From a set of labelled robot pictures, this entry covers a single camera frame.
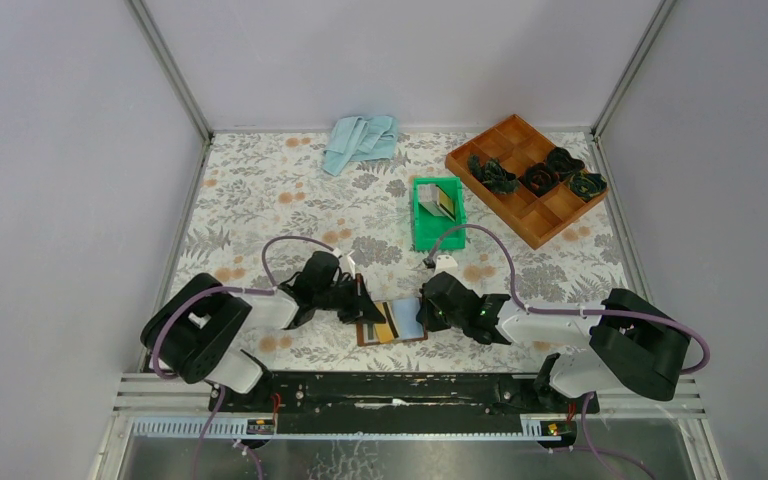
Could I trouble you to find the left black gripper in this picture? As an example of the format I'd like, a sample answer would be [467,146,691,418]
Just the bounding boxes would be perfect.
[314,274,387,326]

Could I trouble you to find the brown leather card holder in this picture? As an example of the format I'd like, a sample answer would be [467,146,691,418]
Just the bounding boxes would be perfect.
[356,297,428,347]

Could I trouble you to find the gold striped credit card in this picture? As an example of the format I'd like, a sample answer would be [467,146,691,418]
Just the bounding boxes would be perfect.
[375,302,398,344]

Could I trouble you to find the silver credit card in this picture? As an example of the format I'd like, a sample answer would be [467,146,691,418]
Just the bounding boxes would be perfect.
[417,183,456,221]

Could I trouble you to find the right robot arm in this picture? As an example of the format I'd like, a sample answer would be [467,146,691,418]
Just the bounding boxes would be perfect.
[417,272,692,412]

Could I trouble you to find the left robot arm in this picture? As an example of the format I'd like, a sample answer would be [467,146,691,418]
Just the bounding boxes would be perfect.
[140,251,386,411]

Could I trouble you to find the floral table mat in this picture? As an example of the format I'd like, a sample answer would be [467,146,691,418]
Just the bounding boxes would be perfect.
[172,132,629,372]

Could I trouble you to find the green plastic basket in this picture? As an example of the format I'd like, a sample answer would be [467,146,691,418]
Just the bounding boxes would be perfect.
[410,176,467,252]

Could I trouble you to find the orange compartment tray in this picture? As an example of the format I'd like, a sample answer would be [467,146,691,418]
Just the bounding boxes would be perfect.
[445,114,609,249]

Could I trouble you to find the dark rolled sock left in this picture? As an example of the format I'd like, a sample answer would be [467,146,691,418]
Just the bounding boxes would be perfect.
[467,155,520,195]

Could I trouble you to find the dark rolled sock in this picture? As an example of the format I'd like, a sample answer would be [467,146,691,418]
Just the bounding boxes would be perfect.
[544,147,585,182]
[467,155,520,195]
[566,171,608,202]
[519,163,560,197]

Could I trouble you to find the light blue cloth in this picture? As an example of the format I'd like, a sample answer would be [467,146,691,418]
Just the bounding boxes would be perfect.
[322,115,399,176]

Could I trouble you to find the dark rolled sock middle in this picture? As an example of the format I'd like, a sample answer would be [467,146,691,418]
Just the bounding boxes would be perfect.
[519,163,560,197]

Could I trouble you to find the dark rolled sock top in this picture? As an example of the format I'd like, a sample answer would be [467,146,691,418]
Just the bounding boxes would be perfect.
[544,147,585,182]

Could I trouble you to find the dark rolled sock right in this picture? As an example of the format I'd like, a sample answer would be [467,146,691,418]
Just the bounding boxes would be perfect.
[566,171,608,202]

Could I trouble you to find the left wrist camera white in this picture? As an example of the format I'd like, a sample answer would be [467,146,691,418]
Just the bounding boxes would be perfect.
[332,249,357,278]

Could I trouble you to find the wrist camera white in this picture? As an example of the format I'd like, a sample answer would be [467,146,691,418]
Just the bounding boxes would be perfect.
[422,254,458,272]
[332,249,357,278]

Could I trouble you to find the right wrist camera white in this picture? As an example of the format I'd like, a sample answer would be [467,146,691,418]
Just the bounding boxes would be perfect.
[422,254,458,272]

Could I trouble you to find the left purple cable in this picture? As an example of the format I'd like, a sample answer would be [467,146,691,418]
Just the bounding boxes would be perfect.
[150,235,342,380]

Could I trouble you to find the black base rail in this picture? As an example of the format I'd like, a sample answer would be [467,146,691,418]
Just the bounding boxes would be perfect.
[209,371,600,435]

